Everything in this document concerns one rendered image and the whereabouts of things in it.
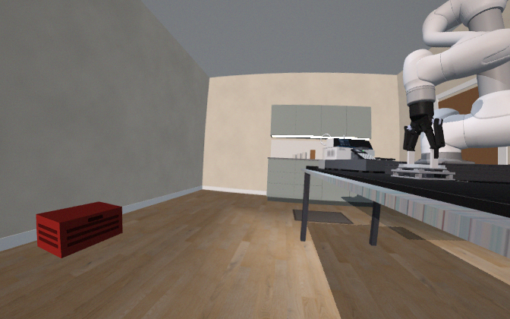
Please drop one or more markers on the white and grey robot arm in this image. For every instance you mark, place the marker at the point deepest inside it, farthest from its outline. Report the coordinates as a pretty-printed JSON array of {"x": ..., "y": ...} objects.
[{"x": 477, "y": 51}]

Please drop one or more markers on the white microplate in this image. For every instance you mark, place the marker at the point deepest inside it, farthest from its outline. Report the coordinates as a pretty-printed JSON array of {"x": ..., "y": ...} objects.
[{"x": 419, "y": 166}]

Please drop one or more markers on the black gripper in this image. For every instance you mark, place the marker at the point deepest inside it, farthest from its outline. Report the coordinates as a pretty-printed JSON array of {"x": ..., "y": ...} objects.
[{"x": 421, "y": 115}]

